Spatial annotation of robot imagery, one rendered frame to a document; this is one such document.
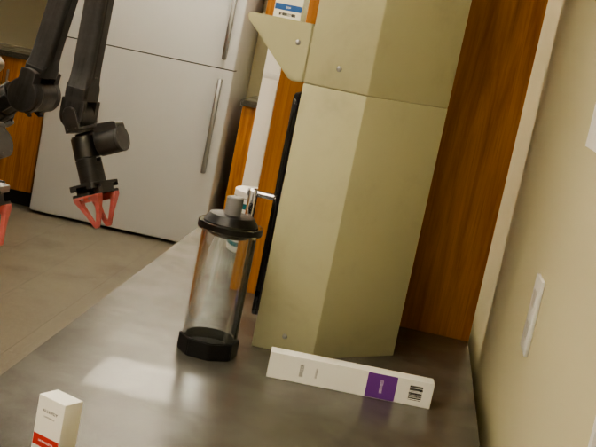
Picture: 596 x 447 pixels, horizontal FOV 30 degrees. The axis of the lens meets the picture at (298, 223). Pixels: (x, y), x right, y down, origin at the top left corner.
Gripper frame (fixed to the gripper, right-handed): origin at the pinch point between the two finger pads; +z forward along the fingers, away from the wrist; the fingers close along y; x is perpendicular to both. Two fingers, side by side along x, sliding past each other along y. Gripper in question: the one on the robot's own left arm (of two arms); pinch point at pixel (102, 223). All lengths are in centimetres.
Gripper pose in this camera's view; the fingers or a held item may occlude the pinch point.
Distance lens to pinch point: 250.3
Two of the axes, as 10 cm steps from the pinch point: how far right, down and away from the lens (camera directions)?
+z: 2.1, 9.8, 0.2
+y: 4.0, -1.0, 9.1
